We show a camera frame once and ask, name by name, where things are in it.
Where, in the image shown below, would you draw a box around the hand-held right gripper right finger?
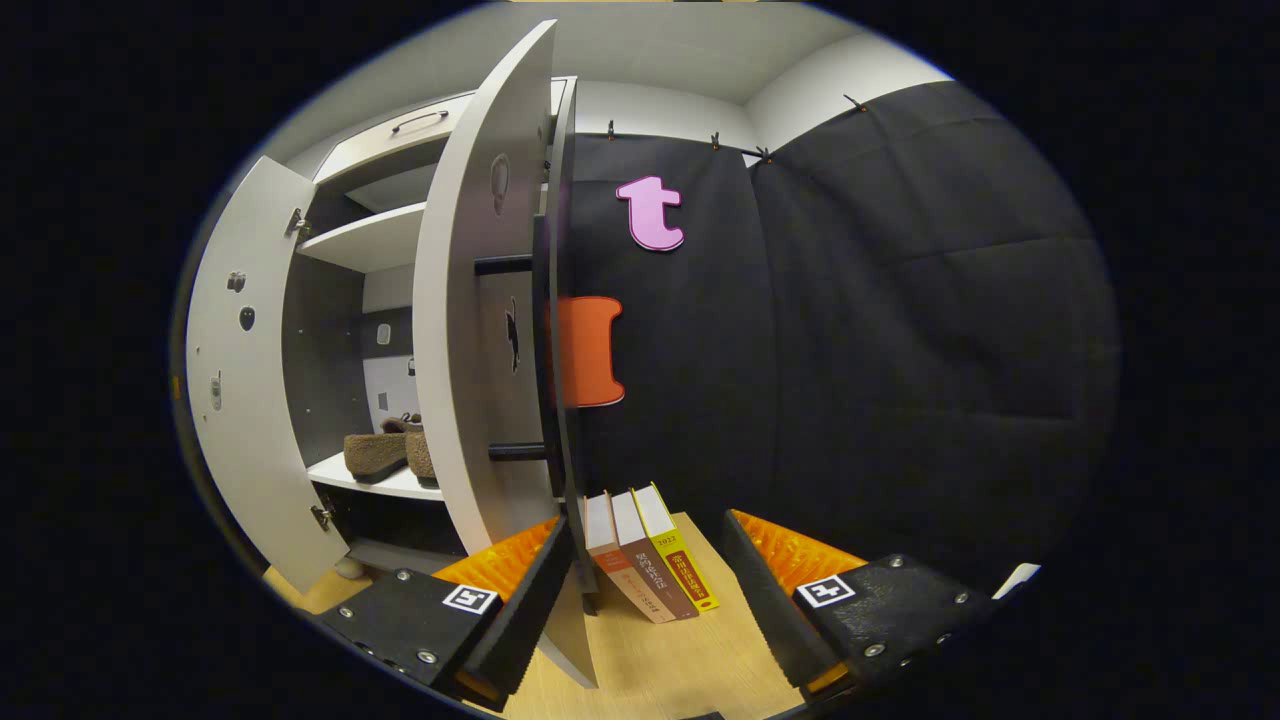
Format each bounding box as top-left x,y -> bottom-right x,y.
722,510 -> 1001,703

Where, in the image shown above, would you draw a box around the white printed sheet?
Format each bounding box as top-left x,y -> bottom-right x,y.
993,562 -> 1043,601

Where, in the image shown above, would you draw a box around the brown fuzzy shoe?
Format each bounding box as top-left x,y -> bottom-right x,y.
343,432 -> 411,485
403,413 -> 441,483

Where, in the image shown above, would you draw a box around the white cabinet drawer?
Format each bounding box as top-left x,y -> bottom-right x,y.
312,78 -> 578,189

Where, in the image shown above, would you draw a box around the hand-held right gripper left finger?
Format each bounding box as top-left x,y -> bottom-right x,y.
320,515 -> 578,713

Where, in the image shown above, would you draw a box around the white shoe cabinet door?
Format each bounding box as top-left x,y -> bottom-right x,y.
185,155 -> 351,596
412,18 -> 601,691

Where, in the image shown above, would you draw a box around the white grey shoe cabinet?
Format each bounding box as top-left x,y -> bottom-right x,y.
280,75 -> 603,613

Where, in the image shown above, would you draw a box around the black door handle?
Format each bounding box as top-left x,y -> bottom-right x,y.
473,213 -> 554,501

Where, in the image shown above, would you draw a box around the black backdrop cloth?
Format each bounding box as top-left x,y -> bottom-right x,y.
545,80 -> 1119,601

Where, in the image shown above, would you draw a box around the white orange-brown book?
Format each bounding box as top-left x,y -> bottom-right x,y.
583,492 -> 676,625

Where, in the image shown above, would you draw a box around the white yellow book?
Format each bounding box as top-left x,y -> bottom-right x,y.
632,483 -> 721,613

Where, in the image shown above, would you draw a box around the white cabinet shelf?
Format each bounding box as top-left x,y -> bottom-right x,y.
297,202 -> 429,274
345,162 -> 441,214
307,452 -> 446,503

